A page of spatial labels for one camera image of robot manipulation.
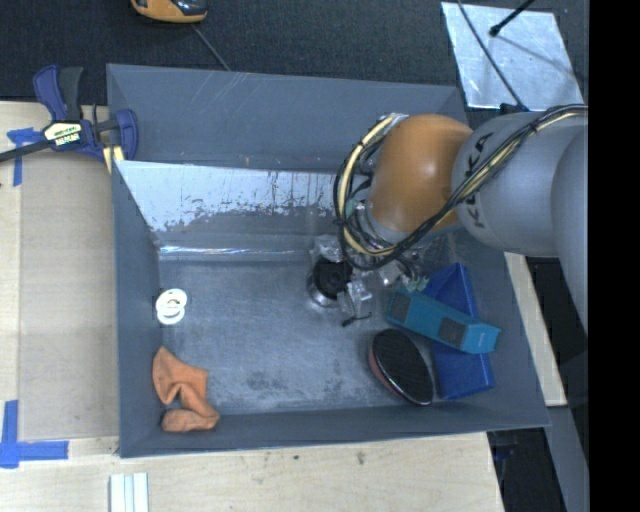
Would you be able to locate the teal long box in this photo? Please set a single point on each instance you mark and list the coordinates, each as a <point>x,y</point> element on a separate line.
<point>430,317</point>

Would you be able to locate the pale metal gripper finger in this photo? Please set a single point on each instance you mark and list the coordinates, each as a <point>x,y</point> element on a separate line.
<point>390,276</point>
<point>361,296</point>

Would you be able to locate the black oval disc red rim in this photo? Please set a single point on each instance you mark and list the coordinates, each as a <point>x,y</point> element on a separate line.
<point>402,367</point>

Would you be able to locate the orange cloth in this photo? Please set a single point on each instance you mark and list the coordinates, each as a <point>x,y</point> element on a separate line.
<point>187,390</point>

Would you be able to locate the black cylinder on white bracket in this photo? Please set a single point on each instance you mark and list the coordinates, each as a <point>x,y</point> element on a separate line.
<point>327,278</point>

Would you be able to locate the grey metal bin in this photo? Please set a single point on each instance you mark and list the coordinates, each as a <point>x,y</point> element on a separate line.
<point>260,330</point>

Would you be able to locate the blue flat box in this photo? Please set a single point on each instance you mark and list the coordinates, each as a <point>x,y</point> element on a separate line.
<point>462,372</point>

